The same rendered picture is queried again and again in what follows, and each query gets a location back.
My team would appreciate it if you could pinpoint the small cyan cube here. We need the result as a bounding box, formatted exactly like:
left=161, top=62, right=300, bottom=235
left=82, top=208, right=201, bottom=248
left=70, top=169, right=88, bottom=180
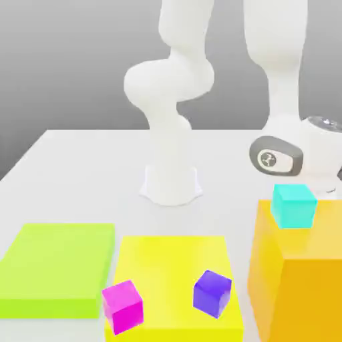
left=270, top=183, right=318, bottom=230

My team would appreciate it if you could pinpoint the small purple cube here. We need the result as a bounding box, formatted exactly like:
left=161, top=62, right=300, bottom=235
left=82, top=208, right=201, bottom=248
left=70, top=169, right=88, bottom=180
left=192, top=269, right=232, bottom=320

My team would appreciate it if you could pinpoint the small magenta cube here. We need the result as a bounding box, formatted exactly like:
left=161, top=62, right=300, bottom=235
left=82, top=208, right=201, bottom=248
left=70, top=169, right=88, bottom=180
left=101, top=279, right=144, bottom=336

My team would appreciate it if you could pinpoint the large yellow box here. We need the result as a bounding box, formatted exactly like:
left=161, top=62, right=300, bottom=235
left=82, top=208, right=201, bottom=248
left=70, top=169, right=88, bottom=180
left=104, top=235, right=245, bottom=342

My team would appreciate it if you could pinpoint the large lime green box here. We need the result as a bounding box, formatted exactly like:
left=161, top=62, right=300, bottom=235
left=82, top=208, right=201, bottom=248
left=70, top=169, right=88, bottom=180
left=0, top=223, right=116, bottom=320

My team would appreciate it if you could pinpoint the large orange box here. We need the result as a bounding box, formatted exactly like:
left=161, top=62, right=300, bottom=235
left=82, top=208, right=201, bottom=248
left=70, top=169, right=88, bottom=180
left=247, top=199, right=342, bottom=342

